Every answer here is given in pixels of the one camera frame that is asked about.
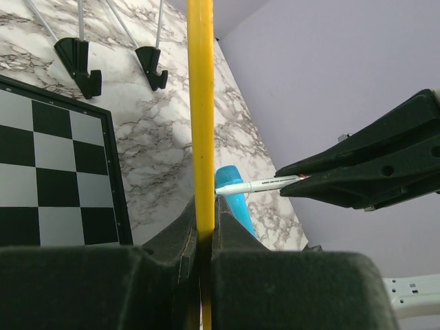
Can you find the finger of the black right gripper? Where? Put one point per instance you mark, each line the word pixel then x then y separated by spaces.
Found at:
pixel 375 184
pixel 409 123

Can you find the white green whiteboard marker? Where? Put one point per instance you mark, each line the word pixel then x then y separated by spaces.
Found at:
pixel 263 185

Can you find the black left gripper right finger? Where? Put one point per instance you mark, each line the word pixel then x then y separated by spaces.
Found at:
pixel 253 287

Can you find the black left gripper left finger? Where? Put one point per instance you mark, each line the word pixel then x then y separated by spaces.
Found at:
pixel 152 286

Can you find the black whiteboard stand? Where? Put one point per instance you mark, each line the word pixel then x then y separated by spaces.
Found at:
pixel 73 53

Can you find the black white chessboard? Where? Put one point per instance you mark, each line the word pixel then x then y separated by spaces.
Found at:
pixel 61 183

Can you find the yellow framed whiteboard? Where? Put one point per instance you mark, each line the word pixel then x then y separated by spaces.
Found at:
pixel 202 107

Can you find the blue toy microphone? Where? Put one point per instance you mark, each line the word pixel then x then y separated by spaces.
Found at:
pixel 228 175

